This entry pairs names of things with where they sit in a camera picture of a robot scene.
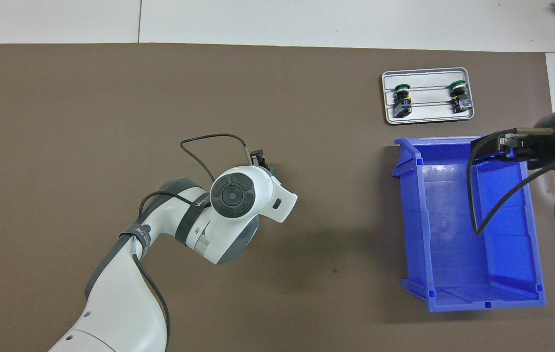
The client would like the blue plastic storage bin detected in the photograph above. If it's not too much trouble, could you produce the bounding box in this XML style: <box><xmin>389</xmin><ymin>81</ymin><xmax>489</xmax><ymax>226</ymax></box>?
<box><xmin>391</xmin><ymin>135</ymin><xmax>547</xmax><ymax>313</ymax></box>

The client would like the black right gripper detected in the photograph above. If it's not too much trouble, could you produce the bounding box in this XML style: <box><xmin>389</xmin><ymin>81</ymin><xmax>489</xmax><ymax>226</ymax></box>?
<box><xmin>500</xmin><ymin>111</ymin><xmax>555</xmax><ymax>171</ymax></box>

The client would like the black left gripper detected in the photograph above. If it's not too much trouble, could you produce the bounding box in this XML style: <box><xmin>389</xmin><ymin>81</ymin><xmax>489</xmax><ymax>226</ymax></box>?
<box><xmin>251</xmin><ymin>149</ymin><xmax>274</xmax><ymax>173</ymax></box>

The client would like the brown table mat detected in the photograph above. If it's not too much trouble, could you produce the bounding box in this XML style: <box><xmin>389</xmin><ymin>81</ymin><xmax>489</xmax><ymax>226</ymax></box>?
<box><xmin>0</xmin><ymin>43</ymin><xmax>555</xmax><ymax>352</ymax></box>

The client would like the grey metal tray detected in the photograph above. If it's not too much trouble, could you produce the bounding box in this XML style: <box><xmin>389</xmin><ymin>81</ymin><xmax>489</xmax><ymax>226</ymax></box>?
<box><xmin>382</xmin><ymin>67</ymin><xmax>475</xmax><ymax>125</ymax></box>

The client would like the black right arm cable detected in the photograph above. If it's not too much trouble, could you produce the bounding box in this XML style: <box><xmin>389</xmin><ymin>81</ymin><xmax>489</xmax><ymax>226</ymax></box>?
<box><xmin>467</xmin><ymin>128</ymin><xmax>555</xmax><ymax>236</ymax></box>

